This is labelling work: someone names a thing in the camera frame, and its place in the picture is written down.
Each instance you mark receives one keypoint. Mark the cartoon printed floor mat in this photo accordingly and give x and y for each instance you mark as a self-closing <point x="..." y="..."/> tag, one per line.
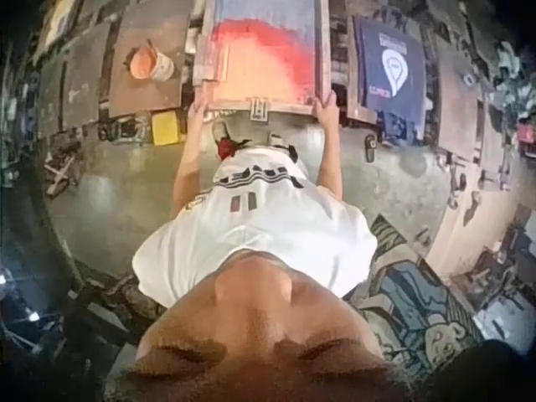
<point x="414" y="293"/>

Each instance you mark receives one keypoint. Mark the navy printed t-shirt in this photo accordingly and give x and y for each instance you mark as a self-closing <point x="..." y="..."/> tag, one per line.
<point x="391" y="63"/>

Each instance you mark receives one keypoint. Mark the brown wooden platen board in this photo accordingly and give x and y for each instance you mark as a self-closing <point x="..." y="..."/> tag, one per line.
<point x="456" y="100"/>
<point x="142" y="98"/>

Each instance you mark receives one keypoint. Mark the brown cardboard sheet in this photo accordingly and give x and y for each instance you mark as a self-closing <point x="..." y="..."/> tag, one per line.
<point x="465" y="226"/>

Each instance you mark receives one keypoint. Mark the yellow box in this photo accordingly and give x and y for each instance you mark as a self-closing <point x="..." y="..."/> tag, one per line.
<point x="166" y="127"/>

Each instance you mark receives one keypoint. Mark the person's right hand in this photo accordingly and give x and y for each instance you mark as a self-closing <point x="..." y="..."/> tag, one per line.
<point x="327" y="112"/>

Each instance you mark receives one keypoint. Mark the black machine frame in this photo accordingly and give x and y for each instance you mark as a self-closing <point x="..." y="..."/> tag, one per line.
<point x="79" y="310"/>

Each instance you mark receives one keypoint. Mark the heap of clothes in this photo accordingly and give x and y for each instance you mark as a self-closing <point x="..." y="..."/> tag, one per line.
<point x="513" y="75"/>

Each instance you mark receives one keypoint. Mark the dark wooden platen board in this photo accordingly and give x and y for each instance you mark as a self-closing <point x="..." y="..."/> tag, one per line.
<point x="79" y="75"/>

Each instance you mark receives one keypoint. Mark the black sandal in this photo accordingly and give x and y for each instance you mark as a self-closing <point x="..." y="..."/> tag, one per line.
<point x="370" y="147"/>

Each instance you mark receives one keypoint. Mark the stirring stick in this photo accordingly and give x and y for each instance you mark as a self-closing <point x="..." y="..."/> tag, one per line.
<point x="151" y="47"/>

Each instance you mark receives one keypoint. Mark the orange paint bucket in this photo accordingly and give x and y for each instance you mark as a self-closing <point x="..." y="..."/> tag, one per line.
<point x="148" y="65"/>

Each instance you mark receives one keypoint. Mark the metal frame clamp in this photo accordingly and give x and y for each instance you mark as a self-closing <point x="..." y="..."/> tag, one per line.
<point x="258" y="111"/>

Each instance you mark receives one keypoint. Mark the red rag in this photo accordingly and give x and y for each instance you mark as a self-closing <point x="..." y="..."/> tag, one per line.
<point x="226" y="148"/>

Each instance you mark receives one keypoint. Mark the wooden squeegee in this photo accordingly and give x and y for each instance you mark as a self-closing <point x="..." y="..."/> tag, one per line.
<point x="212" y="65"/>

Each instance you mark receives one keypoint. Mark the wooden screen printing frame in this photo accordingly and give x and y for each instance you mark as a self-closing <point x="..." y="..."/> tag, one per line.
<point x="268" y="63"/>

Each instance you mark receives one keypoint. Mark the metal stand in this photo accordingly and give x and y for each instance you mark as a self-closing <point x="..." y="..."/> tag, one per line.
<point x="60" y="176"/>

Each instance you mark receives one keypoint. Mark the person's left hand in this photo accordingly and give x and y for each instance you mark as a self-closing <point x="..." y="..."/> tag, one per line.
<point x="197" y="115"/>

